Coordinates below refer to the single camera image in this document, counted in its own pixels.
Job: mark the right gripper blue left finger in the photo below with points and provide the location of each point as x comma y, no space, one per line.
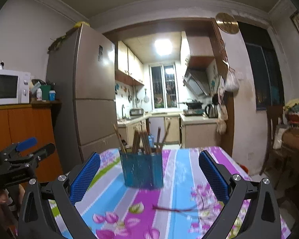
36,219

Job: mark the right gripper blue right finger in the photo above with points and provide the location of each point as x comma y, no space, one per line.
262,219

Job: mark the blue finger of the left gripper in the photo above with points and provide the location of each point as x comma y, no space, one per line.
25,143
30,160

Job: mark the wooden chopstick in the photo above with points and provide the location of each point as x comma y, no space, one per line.
149,151
142,142
158,144
165,136
136,141
119,138

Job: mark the kitchen window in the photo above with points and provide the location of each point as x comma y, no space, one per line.
164,86

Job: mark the person left hand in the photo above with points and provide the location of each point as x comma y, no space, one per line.
10,204

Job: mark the orange wooden cabinet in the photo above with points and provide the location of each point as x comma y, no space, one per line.
21,122

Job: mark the white bottle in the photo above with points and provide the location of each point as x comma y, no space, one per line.
39,94

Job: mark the white microwave oven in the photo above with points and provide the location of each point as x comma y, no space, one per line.
14,87

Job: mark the green container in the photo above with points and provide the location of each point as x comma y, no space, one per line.
45,92

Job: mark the floral striped tablecloth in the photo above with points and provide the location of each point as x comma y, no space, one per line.
185,207

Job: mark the dark wooden side table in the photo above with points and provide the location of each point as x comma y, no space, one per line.
290,143

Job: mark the brown refrigerator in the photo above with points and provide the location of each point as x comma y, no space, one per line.
82,69

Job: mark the wooden chair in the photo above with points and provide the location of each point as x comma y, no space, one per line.
274,118

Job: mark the flower pot with cloth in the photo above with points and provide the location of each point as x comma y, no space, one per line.
291,110

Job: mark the metal perforated utensil holder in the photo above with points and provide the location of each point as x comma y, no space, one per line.
142,171

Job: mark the silver toaster appliance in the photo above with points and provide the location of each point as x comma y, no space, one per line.
136,112

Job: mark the steel electric kettle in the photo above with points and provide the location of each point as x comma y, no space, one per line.
211,111

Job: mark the blue water jug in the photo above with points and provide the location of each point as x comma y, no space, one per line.
151,141

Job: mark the black wok on stove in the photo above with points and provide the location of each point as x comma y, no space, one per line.
193,105

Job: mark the white hanging plastic bag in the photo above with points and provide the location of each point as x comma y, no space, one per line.
231,83

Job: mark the dark night window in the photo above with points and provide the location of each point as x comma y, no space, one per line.
265,66

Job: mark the range hood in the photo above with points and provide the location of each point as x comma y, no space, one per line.
197,81

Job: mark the gold round wall plate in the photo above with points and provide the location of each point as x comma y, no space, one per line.
227,23

